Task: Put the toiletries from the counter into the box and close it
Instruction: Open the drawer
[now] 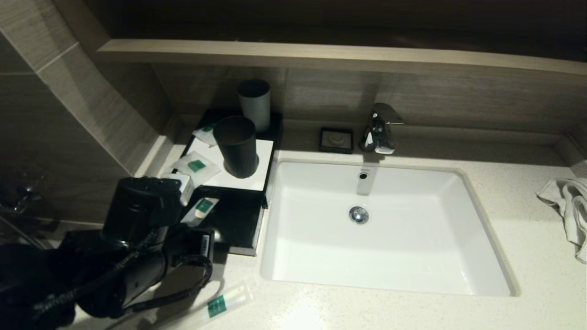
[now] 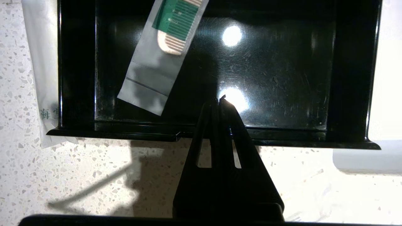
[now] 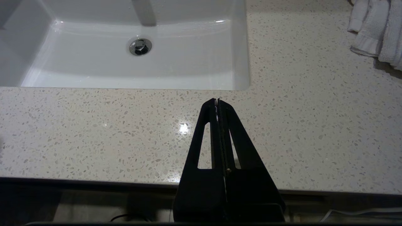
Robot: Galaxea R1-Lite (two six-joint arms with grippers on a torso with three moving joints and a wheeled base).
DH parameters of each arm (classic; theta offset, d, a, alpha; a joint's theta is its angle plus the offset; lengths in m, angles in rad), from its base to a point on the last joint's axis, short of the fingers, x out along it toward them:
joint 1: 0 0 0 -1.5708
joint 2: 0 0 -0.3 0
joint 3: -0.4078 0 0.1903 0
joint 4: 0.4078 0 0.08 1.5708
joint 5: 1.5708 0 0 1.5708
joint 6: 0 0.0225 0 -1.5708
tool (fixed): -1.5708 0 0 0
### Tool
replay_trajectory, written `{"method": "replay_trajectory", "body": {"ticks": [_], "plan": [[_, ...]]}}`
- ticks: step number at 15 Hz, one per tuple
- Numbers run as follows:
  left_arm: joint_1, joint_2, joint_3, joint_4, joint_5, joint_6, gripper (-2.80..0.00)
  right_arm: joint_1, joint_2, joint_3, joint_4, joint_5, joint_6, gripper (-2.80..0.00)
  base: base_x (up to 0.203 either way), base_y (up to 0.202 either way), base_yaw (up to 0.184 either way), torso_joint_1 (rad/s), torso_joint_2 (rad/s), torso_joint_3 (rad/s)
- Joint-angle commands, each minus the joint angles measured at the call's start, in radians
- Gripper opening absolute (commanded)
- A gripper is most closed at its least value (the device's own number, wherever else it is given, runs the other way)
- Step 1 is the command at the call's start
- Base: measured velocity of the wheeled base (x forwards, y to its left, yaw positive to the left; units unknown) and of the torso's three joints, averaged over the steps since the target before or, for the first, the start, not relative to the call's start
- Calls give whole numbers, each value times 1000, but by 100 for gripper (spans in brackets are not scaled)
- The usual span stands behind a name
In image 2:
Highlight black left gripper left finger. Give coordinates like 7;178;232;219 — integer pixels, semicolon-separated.
173;99;221;217

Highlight long clear toothbrush packet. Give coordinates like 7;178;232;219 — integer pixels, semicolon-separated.
20;0;79;148

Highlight black amenity tray box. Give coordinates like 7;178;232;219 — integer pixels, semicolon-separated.
47;0;382;150

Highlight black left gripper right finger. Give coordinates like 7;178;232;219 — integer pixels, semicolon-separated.
219;95;285;217

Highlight comb packet with green label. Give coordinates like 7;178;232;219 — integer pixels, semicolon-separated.
117;0;209;116

